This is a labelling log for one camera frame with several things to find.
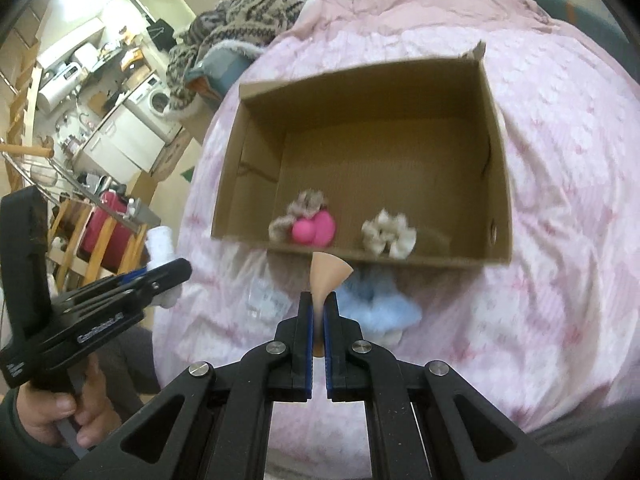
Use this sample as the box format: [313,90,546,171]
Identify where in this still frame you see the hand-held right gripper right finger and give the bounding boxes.
[324,292,551,480]

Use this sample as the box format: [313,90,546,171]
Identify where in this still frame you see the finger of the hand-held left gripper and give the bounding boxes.
[51,267,151,306]
[62,259,193,313]

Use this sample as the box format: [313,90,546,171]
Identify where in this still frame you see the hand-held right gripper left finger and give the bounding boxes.
[60,292,316,480]

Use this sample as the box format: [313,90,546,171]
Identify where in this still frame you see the white sock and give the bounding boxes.
[146,226,177,308]

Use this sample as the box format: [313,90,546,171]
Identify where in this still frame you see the peach silicone funnel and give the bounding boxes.
[310,252,355,359]

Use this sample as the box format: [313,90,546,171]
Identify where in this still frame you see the cream scrunchie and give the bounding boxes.
[361,209,417,260]

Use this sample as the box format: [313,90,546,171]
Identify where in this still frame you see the grey brown scrunchie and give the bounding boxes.
[268,189,328,243]

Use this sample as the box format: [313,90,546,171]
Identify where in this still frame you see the brown cardboard box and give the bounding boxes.
[210,40,515,268]

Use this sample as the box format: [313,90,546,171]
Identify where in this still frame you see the person's left hand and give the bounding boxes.
[15,355,123,448]

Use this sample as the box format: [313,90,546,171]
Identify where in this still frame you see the red suitcase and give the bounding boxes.
[80,192,133,267]

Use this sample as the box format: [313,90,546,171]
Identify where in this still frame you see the clear plastic packet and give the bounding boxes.
[247,280,289,319]

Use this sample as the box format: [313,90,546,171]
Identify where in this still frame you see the wooden rack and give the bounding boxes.
[47,195,151,287]

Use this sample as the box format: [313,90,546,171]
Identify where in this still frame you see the blue fluffy headband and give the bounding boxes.
[337,267,423,333]

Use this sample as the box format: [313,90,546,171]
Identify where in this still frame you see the white kitchen cabinet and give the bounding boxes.
[75,105,167,174]

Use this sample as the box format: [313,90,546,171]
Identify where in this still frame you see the white washing machine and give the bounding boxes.
[134,76,177,121]

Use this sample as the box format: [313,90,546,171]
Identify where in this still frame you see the blue fur-trimmed jacket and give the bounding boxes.
[185,42,263,102]

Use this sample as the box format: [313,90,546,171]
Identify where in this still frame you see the patterned knit blanket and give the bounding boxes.
[166,0,311,111]

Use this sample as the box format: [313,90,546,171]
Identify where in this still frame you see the person's right leg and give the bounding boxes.
[520,400,640,480]

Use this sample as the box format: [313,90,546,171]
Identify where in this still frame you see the teal cushion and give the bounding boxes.
[520,0,623,56]

